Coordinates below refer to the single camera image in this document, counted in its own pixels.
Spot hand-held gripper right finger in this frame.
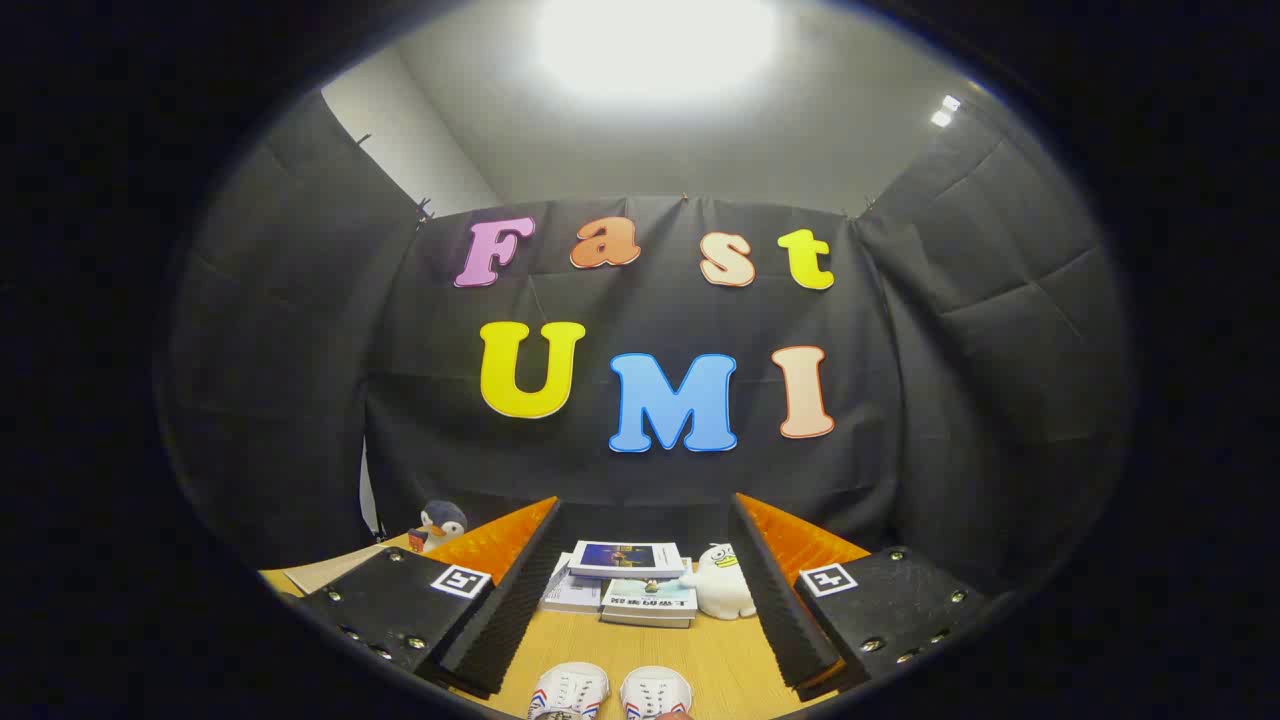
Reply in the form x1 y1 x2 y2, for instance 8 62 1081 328
730 492 991 691

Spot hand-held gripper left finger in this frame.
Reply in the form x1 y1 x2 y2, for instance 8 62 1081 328
295 497 563 698

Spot white canvas shoe with stripes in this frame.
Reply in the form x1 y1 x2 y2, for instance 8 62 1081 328
527 662 611 720
620 666 693 720

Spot white duck plush toy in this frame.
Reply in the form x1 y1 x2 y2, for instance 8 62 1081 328
680 543 758 621

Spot thin white printed booklet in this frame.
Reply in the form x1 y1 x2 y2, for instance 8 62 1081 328
540 553 611 614

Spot penguin plush toy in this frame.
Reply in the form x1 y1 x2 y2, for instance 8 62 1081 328
408 500 469 554

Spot book with blue picture cover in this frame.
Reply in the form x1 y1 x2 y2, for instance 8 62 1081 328
568 540 687 581

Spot thick teal cover book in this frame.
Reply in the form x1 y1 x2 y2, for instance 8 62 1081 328
600 578 699 629

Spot black backdrop cloth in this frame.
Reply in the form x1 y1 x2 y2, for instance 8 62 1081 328
160 90 1136 601

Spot bright ceiling light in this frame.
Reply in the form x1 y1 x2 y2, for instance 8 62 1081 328
535 0 781 101

